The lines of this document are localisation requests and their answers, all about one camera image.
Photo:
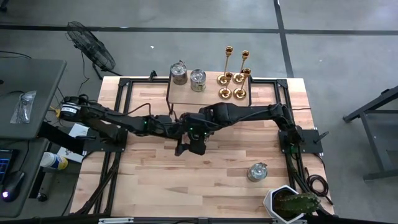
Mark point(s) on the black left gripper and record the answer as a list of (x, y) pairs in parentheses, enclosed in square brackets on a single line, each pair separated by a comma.
[(164, 124)]

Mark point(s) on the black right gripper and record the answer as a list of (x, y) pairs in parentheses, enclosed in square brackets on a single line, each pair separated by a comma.
[(196, 127)]

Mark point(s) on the dark striped tin can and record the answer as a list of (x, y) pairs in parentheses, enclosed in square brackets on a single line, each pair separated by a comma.
[(179, 74)]

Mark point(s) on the pale label tin can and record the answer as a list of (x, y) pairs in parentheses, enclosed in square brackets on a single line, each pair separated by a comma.
[(198, 79)]

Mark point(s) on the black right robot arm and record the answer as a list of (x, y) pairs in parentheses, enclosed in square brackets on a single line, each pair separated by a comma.
[(248, 113)]

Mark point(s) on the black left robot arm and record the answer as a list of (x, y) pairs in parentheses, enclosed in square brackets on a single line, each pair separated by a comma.
[(102, 116)]

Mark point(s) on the black clamp knob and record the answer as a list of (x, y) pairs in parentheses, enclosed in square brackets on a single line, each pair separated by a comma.
[(152, 74)]

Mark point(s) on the printed label tin can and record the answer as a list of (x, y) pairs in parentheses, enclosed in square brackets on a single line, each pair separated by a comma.
[(257, 172)]

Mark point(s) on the white paper booklet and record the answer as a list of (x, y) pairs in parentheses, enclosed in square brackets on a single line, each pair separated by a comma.
[(77, 130)]

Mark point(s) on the potted cactus white pot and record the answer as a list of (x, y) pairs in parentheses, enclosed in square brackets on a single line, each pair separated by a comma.
[(269, 202)]

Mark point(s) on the black slanted bar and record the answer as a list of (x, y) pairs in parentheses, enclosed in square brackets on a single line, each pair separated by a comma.
[(62, 138)]

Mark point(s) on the black floor fan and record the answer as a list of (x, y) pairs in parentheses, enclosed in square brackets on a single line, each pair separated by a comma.
[(91, 46)]

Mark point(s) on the yellow power plug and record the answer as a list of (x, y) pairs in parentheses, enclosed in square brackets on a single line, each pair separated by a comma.
[(57, 112)]

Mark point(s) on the green cactus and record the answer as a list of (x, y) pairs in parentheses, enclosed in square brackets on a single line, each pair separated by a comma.
[(298, 202)]

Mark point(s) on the grey desk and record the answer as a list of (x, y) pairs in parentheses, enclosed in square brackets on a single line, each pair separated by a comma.
[(29, 155), (34, 77)]

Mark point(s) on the clear plastic bag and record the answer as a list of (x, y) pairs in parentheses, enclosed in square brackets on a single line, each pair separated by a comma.
[(23, 107)]

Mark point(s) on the backlit keyboard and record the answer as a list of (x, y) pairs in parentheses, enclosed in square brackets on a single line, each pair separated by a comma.
[(6, 165)]

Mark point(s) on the black computer mouse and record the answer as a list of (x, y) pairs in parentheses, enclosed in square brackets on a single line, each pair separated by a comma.
[(12, 185)]

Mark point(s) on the black metal stand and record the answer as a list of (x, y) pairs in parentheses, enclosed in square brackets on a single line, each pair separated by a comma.
[(376, 140)]

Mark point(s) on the wooden shelf black metal frame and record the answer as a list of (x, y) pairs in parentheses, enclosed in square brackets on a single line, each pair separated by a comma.
[(186, 96)]

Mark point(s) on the black table frame rails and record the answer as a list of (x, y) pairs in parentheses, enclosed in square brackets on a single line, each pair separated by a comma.
[(136, 81)]

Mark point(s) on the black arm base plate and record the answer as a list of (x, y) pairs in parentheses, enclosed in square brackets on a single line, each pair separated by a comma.
[(311, 146), (93, 144)]

